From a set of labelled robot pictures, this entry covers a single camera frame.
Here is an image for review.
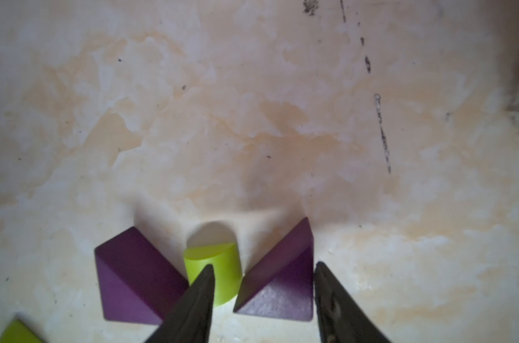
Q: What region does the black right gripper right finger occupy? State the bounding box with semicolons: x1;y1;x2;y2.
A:
314;262;390;343

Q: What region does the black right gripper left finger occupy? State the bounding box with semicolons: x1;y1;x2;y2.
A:
146;264;215;343

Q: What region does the purple triangle block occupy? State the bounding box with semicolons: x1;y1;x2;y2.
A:
94;227;189;325
233;217;314;322

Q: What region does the lime green cylinder block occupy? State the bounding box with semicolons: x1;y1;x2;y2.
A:
183;242;242;307

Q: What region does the lime green block left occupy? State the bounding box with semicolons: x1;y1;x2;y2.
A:
0;319;44;343

